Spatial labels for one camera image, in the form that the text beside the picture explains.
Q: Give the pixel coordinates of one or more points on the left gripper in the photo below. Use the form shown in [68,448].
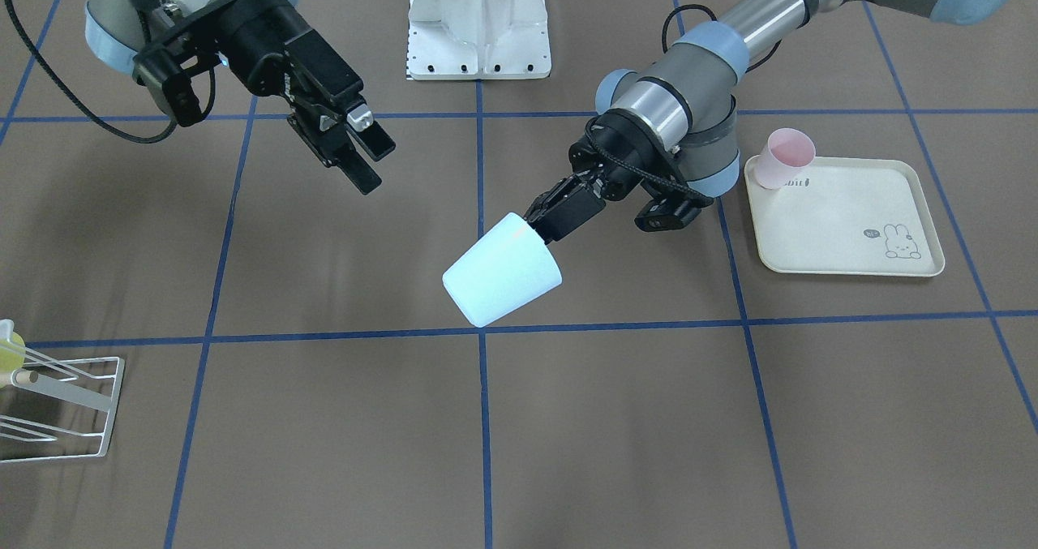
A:
[623,174]

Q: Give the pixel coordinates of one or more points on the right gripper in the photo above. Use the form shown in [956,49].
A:
[272,46]

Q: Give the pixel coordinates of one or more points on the pink plastic cup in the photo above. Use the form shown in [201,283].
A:
[786,152]

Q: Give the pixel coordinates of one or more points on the yellow plastic cup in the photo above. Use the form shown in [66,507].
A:
[12,357]

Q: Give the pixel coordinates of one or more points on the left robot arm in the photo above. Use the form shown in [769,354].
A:
[671,127]

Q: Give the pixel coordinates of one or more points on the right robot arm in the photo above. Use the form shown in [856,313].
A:
[116,30]

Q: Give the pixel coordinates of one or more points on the white plastic tray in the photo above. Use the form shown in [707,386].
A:
[846,216]

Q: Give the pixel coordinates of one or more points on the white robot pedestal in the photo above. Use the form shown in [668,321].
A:
[460,40]

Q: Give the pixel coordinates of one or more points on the white wire cup rack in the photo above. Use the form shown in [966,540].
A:
[59,409]

